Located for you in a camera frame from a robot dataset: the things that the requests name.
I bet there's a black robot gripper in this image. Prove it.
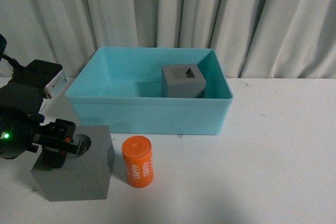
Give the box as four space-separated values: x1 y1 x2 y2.
1 81 90 168

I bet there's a gray cube with round hole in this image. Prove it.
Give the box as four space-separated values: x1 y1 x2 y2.
31 125 115 201

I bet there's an orange cylinder with white numbers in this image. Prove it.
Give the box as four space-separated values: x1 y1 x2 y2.
121 135 154 188

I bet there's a gray cube with square hole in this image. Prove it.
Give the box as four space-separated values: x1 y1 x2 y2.
161 64 207 98

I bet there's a light blue plastic box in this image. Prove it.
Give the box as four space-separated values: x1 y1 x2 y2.
65 47 233 135

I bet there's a white pleated curtain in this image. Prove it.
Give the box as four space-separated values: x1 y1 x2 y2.
1 0 335 78

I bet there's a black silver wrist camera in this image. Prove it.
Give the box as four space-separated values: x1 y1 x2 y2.
11 59 67 99

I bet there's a black camera cable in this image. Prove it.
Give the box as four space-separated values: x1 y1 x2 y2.
1 53 28 72

